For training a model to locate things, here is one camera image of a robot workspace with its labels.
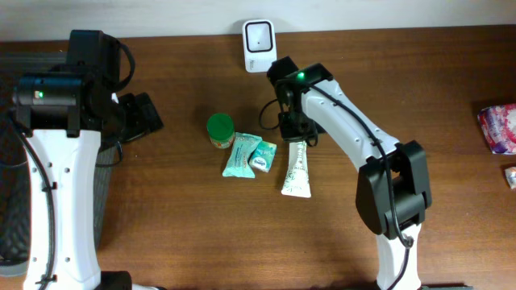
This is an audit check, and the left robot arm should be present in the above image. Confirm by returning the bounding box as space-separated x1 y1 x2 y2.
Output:
10 30 163 289

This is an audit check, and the orange snack packet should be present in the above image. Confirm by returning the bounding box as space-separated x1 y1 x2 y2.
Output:
504 166 516 189

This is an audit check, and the red purple tissue pack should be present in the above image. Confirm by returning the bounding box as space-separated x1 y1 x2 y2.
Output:
477 103 515 155

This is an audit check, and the left black cable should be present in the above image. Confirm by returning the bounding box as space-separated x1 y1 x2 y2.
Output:
7 39 137 290

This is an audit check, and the white tube with cork cap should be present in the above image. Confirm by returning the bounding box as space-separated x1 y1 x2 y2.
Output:
281 141 311 198

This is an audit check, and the white barcode scanner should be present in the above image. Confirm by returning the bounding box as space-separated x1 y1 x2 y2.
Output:
242 19 277 73

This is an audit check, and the small teal gum pack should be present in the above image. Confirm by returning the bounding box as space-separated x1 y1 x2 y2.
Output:
249 141 277 172

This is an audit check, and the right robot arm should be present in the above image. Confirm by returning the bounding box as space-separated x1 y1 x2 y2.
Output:
267 56 432 289

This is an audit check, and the green bottle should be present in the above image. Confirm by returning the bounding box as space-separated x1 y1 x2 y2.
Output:
206 113 235 149

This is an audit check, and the teal wipes packet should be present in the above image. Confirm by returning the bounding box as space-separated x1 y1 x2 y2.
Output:
223 133 262 179

